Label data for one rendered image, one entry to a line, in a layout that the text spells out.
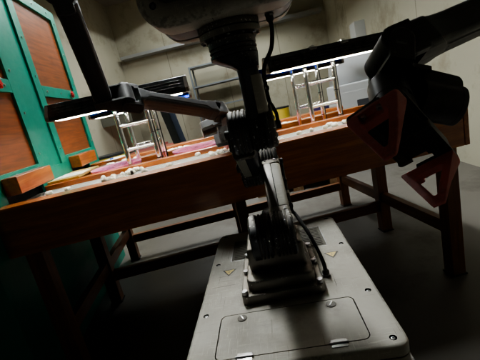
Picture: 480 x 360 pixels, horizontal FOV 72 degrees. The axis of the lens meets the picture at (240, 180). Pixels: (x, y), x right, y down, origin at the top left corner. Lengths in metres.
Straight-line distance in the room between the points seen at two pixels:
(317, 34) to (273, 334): 7.27
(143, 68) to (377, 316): 7.54
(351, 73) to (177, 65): 4.57
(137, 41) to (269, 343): 7.64
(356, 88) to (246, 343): 3.54
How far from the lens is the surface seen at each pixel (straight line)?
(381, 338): 0.72
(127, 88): 1.18
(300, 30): 7.71
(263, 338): 0.75
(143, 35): 8.04
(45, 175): 1.73
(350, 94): 4.01
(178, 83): 1.53
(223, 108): 1.33
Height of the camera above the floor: 0.94
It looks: 13 degrees down
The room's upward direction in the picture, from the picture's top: 13 degrees counter-clockwise
